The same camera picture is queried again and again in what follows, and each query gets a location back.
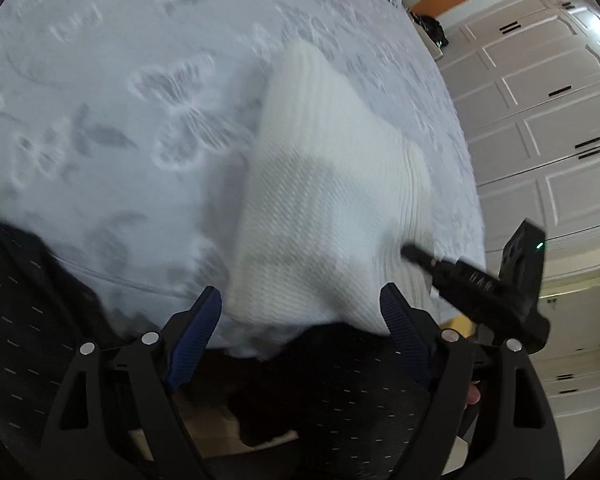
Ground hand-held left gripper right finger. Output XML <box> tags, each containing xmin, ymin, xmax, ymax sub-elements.
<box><xmin>379</xmin><ymin>282</ymin><xmax>566</xmax><ymax>480</ymax></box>

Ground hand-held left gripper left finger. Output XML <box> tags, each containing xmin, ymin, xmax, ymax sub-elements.
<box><xmin>39</xmin><ymin>286</ymin><xmax>223</xmax><ymax>480</ymax></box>

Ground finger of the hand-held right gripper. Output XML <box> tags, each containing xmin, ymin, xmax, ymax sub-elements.
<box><xmin>401</xmin><ymin>244</ymin><xmax>448</xmax><ymax>281</ymax></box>

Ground beige nightstand with black item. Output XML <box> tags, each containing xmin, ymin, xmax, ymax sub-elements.
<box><xmin>405</xmin><ymin>7</ymin><xmax>447</xmax><ymax>62</ymax></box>

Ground white red black knit sweater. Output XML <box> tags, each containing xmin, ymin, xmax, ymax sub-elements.
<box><xmin>227</xmin><ymin>40</ymin><xmax>433</xmax><ymax>336</ymax></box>

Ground white panelled wardrobe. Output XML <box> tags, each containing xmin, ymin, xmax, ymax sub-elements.
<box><xmin>437</xmin><ymin>0</ymin><xmax>600</xmax><ymax>426</ymax></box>

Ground bed with grey butterfly sheet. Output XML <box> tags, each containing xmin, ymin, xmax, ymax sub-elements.
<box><xmin>0</xmin><ymin>0</ymin><xmax>486</xmax><ymax>361</ymax></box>

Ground yellow stool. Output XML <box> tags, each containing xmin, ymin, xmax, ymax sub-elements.
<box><xmin>442</xmin><ymin>314</ymin><xmax>477</xmax><ymax>337</ymax></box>

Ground black cloth item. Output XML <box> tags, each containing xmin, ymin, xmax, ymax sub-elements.
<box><xmin>412</xmin><ymin>14</ymin><xmax>450</xmax><ymax>49</ymax></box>

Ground person's dark dotted pants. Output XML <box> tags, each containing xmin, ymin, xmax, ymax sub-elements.
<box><xmin>0</xmin><ymin>220</ymin><xmax>483</xmax><ymax>480</ymax></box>

